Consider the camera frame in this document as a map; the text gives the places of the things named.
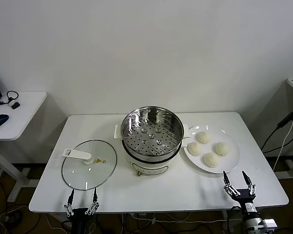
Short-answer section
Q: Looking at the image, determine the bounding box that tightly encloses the stainless steel steamer basket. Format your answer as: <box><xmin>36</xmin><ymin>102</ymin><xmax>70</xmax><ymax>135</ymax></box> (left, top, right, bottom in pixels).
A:
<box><xmin>120</xmin><ymin>105</ymin><xmax>186</xmax><ymax>156</ymax></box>

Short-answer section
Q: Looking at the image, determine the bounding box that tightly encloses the white round plate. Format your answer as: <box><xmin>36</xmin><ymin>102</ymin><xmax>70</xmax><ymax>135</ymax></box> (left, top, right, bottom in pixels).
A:
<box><xmin>183</xmin><ymin>125</ymin><xmax>241</xmax><ymax>174</ymax></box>

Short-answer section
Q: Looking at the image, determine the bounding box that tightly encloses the white electric cooker pot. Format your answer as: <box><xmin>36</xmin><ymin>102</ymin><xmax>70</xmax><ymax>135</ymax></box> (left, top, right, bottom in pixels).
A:
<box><xmin>113</xmin><ymin>123</ymin><xmax>197</xmax><ymax>176</ymax></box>

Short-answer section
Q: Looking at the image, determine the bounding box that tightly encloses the glass lid with white handle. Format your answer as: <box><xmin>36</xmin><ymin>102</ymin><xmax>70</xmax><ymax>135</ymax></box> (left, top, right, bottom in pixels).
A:
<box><xmin>61</xmin><ymin>139</ymin><xmax>118</xmax><ymax>191</ymax></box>

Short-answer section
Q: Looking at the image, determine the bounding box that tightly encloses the black looped earphone cable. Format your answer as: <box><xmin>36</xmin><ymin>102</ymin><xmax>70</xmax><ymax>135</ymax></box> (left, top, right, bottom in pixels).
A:
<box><xmin>0</xmin><ymin>90</ymin><xmax>19</xmax><ymax>106</ymax></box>

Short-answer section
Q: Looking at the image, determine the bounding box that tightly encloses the white side table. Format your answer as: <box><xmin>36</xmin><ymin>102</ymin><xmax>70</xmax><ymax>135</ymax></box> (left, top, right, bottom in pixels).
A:
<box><xmin>0</xmin><ymin>91</ymin><xmax>47</xmax><ymax>203</ymax></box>

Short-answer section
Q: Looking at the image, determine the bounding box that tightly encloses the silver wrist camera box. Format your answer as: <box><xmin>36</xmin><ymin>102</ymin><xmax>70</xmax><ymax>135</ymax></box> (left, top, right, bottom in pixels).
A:
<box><xmin>261</xmin><ymin>218</ymin><xmax>277</xmax><ymax>229</ymax></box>

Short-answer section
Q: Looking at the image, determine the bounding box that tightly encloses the white table leg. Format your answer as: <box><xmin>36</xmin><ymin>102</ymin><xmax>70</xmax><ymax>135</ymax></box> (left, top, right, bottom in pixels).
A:
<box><xmin>222</xmin><ymin>210</ymin><xmax>235</xmax><ymax>230</ymax></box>

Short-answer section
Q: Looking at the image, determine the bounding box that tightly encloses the black cable with adapter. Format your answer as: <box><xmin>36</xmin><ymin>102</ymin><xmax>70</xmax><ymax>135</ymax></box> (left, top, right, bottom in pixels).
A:
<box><xmin>261</xmin><ymin>102</ymin><xmax>293</xmax><ymax>154</ymax></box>

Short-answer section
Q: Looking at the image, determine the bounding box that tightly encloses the white steamed baozi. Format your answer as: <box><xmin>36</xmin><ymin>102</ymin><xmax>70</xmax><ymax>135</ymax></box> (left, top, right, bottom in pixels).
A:
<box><xmin>203</xmin><ymin>152</ymin><xmax>220</xmax><ymax>169</ymax></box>
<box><xmin>196</xmin><ymin>131</ymin><xmax>212</xmax><ymax>144</ymax></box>
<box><xmin>213</xmin><ymin>141</ymin><xmax>230</xmax><ymax>156</ymax></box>
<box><xmin>187</xmin><ymin>142</ymin><xmax>203</xmax><ymax>156</ymax></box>

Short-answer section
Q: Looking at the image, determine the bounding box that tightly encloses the white hanging cable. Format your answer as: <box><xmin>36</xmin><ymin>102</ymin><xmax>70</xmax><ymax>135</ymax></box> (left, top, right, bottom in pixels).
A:
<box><xmin>273</xmin><ymin>114</ymin><xmax>293</xmax><ymax>171</ymax></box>

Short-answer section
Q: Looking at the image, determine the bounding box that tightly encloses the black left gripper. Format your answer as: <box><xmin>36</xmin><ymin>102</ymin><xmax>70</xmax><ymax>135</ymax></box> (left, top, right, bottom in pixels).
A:
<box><xmin>64</xmin><ymin>188</ymin><xmax>100</xmax><ymax>222</ymax></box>

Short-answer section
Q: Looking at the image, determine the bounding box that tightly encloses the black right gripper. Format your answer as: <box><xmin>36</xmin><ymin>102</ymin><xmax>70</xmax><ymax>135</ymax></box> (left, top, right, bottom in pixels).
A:
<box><xmin>223</xmin><ymin>171</ymin><xmax>256</xmax><ymax>205</ymax></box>

